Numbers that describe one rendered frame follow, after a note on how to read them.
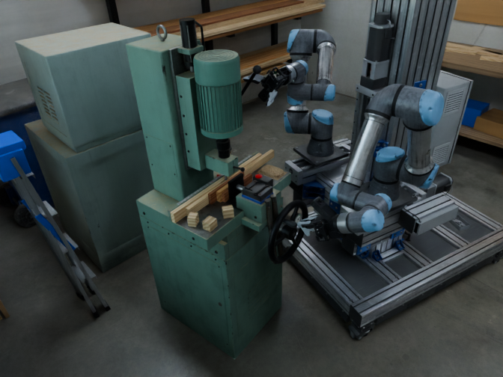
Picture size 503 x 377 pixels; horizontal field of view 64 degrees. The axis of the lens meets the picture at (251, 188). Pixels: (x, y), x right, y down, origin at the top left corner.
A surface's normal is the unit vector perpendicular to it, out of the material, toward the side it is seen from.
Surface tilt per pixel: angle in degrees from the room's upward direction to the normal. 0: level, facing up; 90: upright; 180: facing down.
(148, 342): 0
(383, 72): 90
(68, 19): 90
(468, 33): 90
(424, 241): 0
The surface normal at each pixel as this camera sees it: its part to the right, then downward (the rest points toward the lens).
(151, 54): -0.61, 0.46
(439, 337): -0.04, -0.83
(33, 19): 0.69, 0.39
